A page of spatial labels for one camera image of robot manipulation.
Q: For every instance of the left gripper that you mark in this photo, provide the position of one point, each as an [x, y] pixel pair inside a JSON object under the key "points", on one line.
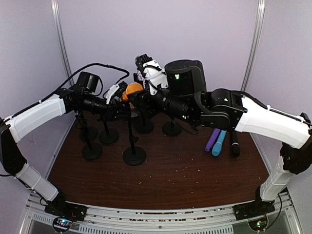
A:
{"points": [[111, 111]]}

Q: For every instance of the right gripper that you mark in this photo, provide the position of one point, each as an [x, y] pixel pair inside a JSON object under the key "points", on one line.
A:
{"points": [[150, 111]]}

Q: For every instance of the orange microphone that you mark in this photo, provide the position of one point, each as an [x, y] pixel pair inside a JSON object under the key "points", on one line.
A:
{"points": [[130, 89]]}

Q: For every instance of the blue microphone's black stand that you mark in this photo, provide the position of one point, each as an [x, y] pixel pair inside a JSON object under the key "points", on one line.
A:
{"points": [[108, 135]]}

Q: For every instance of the purple microphone's black stand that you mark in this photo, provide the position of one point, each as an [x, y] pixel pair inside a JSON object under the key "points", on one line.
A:
{"points": [[86, 132]]}

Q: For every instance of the orange microphone's black stand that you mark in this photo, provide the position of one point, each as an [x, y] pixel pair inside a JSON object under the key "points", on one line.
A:
{"points": [[133, 155]]}

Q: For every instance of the purple microphone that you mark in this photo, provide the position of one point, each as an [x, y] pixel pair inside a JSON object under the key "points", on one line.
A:
{"points": [[212, 140]]}

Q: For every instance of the blue microphone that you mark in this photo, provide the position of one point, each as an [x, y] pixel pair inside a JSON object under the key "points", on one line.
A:
{"points": [[216, 150]]}

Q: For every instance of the black microphone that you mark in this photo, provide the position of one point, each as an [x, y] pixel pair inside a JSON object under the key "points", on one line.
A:
{"points": [[235, 148]]}

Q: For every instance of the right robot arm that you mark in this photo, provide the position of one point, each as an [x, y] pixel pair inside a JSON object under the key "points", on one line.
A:
{"points": [[179, 91]]}

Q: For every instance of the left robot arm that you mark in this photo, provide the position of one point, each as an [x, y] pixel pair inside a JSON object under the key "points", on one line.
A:
{"points": [[62, 101]]}

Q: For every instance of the rhinestone microphone's black stand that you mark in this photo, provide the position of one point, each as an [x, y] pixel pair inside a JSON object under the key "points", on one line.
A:
{"points": [[143, 125]]}

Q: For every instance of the silver rhinestone microphone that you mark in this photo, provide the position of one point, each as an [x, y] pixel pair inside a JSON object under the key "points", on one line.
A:
{"points": [[141, 75]]}

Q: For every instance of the pink microphone's black stand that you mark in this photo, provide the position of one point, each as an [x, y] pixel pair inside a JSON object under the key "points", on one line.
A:
{"points": [[171, 128]]}

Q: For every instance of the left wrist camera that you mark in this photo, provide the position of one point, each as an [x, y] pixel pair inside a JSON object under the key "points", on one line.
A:
{"points": [[115, 91]]}

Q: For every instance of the front aluminium rail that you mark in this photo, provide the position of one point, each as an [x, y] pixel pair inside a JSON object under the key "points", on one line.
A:
{"points": [[208, 220]]}

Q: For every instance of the left aluminium frame post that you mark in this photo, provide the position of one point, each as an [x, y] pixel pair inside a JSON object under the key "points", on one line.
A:
{"points": [[60, 35]]}

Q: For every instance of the aluminium frame post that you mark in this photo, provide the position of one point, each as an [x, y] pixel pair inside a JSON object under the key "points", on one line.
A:
{"points": [[259, 20], [60, 35]]}

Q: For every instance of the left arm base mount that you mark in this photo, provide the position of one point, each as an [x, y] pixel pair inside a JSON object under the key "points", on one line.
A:
{"points": [[66, 218]]}

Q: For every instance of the right aluminium frame post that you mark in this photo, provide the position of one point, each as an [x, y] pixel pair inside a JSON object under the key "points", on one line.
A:
{"points": [[259, 20]]}

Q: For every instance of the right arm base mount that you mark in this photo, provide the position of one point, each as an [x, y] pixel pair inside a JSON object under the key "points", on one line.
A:
{"points": [[256, 215]]}

